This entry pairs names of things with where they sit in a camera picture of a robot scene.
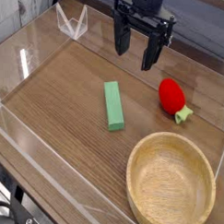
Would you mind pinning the clear acrylic barrier wall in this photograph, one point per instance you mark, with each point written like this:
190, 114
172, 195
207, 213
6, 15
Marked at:
63, 193

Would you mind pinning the light brown wooden bowl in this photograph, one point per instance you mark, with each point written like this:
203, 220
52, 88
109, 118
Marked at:
169, 181

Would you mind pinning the red plush strawberry toy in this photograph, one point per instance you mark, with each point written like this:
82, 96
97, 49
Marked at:
171, 97

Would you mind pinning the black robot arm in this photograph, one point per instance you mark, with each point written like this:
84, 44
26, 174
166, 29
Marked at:
149, 18

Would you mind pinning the clear acrylic corner bracket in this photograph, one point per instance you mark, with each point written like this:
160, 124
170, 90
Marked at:
72, 27

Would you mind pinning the green rectangular block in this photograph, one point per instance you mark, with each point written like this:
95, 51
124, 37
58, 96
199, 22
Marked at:
114, 106

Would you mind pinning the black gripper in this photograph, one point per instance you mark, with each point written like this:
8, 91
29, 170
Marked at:
144, 16

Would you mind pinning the black metal table leg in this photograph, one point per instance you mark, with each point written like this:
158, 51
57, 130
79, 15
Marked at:
22, 214

